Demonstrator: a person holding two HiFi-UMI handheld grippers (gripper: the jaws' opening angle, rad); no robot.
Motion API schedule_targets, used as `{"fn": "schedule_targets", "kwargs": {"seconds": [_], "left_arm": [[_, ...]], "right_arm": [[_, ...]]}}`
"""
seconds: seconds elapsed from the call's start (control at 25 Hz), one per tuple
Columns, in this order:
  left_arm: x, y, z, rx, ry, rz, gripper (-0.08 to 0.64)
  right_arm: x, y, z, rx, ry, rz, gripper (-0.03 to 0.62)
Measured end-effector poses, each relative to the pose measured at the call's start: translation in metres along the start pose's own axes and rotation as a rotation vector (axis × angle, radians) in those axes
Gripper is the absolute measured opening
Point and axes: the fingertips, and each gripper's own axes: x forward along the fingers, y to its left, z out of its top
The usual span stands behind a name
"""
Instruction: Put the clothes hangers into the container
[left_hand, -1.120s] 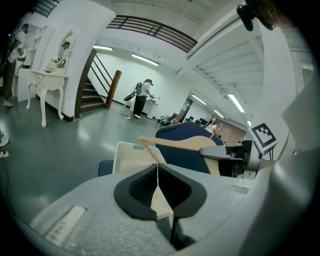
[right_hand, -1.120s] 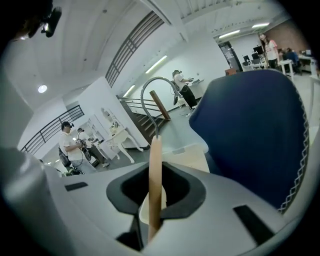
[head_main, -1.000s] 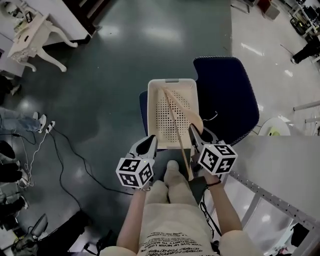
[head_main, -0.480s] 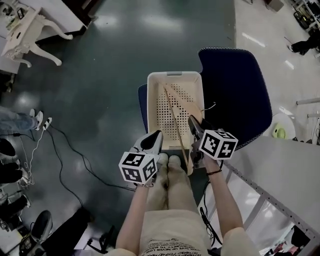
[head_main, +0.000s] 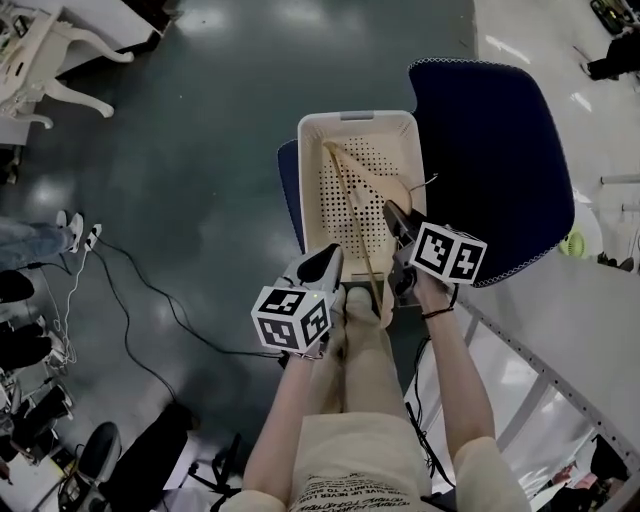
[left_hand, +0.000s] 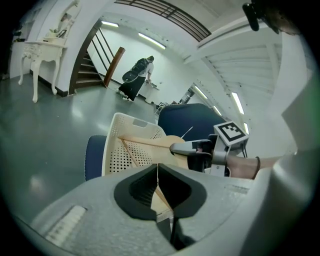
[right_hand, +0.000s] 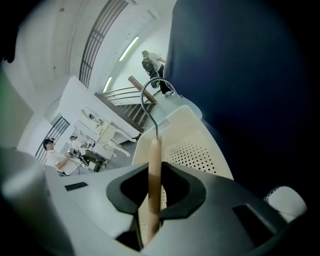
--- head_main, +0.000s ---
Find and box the cream perforated plastic basket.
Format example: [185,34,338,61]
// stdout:
[296,110,429,292]

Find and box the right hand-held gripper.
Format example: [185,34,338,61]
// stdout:
[383,200,489,308]

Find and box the person's left leg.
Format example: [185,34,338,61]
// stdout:
[310,289,352,417]

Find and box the person's leg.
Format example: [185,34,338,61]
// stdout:
[341,286,408,419]
[310,289,352,417]

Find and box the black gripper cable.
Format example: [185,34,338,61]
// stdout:
[402,333,459,494]

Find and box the small green fan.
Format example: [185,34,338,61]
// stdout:
[560,230,590,260]

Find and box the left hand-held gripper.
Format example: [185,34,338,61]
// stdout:
[250,245,347,362]

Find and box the person's cream printed shirt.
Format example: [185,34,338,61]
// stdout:
[228,412,534,512]

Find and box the person's right forearm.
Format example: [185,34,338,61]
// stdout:
[413,276,502,454]

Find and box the white cable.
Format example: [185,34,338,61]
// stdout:
[47,247,97,369]

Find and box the blue fabric chair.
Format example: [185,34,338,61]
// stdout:
[276,57,577,291]

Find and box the white metal shelf rack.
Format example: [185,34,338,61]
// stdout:
[399,187,640,512]

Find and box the long black floor cable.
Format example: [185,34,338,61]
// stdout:
[88,235,287,401]

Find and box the wooden clothes hanger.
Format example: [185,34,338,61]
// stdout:
[322,140,440,330]

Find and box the person's left forearm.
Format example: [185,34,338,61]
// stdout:
[241,348,327,503]

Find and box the black office chair base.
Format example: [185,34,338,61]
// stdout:
[78,399,242,512]

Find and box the person's right leg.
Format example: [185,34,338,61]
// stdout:
[341,286,408,419]

